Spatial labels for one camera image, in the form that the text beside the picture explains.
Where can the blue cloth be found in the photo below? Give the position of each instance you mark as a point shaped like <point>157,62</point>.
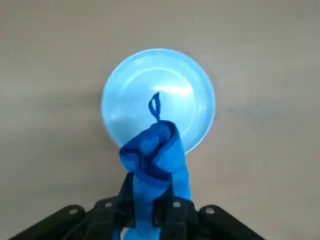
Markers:
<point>155,155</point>

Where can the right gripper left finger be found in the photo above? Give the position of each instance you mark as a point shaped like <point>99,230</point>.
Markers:
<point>100,220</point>

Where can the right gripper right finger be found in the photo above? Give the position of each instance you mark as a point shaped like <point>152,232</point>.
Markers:
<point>180,220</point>

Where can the blue plastic plate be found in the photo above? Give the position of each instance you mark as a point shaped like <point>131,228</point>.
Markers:
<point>140,87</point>

